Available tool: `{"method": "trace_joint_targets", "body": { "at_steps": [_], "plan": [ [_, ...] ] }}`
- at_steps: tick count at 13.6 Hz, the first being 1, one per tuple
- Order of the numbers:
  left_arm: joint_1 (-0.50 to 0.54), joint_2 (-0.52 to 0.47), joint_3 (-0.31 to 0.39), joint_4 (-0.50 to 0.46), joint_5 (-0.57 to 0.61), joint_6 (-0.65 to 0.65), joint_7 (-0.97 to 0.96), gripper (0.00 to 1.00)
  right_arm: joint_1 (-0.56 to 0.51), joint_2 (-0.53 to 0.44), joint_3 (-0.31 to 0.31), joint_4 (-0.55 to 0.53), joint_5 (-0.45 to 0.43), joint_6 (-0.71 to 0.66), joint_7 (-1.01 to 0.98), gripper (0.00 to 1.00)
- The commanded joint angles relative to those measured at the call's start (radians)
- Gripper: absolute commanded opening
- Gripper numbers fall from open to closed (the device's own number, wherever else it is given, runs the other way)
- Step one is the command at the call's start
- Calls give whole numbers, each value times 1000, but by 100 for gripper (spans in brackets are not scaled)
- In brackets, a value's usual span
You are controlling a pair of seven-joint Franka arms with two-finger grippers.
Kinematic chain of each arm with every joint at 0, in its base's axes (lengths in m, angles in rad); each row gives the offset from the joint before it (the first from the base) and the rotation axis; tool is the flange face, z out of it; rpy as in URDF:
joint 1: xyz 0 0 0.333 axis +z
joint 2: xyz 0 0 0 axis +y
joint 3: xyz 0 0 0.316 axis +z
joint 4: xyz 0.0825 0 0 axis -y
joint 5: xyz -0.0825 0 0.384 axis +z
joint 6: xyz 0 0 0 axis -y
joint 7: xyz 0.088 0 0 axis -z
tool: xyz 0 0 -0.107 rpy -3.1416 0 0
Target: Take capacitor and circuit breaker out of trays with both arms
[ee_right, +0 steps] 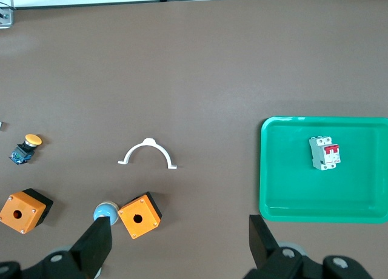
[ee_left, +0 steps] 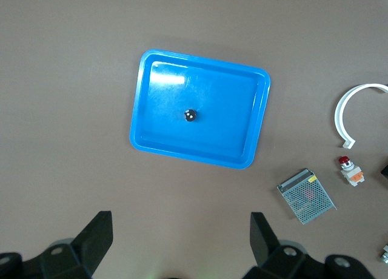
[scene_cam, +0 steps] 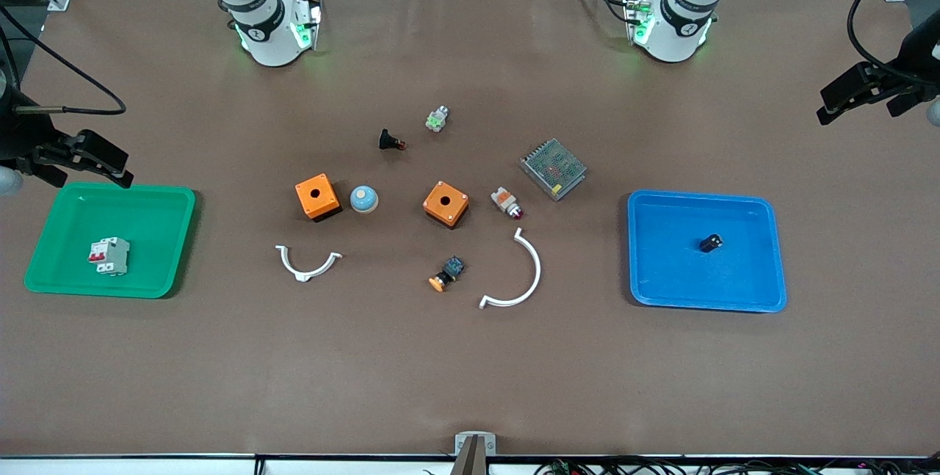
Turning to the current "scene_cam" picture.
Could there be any white red circuit breaker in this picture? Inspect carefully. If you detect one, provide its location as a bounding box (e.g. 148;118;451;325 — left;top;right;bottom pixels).
88;236;131;276

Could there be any green plastic tray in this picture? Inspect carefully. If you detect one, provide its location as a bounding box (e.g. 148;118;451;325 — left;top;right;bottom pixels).
23;181;198;300

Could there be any orange button box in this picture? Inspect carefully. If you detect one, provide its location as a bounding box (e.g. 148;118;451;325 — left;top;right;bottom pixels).
294;173;342;223
422;180;471;230

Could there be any small white pipe clamp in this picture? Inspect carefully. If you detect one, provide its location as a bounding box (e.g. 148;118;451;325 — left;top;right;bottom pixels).
275;244;344;283

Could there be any blue plastic tray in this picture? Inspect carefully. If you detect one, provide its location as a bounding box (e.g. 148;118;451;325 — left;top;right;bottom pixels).
626;189;788;313

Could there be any blue dome button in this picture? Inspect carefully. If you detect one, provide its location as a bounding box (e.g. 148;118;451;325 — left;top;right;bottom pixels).
349;185;380;214

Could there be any metal mesh power supply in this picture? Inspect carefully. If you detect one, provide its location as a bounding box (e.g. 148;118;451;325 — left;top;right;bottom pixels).
519;138;588;202

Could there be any large white pipe clamp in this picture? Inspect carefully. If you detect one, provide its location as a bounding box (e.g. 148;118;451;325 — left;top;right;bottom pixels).
478;227;543;311

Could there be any red indicator light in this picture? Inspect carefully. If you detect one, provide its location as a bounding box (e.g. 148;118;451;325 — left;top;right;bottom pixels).
490;186;525;221

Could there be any orange mushroom push button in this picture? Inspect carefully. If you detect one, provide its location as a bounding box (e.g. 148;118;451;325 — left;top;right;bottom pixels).
428;255;466;294

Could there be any brown tapered bar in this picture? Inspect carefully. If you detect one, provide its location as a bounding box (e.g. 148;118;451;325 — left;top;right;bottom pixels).
449;436;488;475

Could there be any black cable bundle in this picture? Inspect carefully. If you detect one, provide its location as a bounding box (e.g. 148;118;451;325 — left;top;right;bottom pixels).
532;455;940;475

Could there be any grey metal bracket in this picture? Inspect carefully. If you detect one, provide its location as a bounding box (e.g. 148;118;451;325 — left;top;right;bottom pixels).
455;431;497;455

